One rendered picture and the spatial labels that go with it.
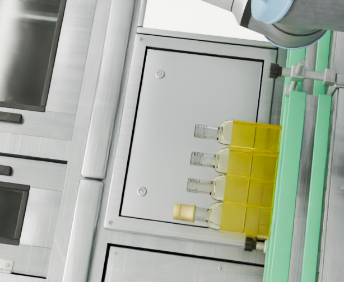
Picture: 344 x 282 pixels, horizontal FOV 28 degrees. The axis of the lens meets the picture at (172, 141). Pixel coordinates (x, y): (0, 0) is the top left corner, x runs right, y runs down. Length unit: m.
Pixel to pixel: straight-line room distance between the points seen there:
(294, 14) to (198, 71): 0.69
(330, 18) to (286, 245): 0.48
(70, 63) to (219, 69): 0.36
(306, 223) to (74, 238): 0.54
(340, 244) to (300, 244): 0.07
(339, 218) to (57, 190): 0.67
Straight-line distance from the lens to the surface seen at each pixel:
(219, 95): 1.63
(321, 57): 1.50
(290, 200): 1.31
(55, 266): 1.61
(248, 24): 1.13
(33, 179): 1.67
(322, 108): 1.36
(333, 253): 1.29
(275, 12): 0.98
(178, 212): 1.42
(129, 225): 1.56
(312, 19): 0.99
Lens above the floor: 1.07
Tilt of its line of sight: 5 degrees up
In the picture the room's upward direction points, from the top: 83 degrees counter-clockwise
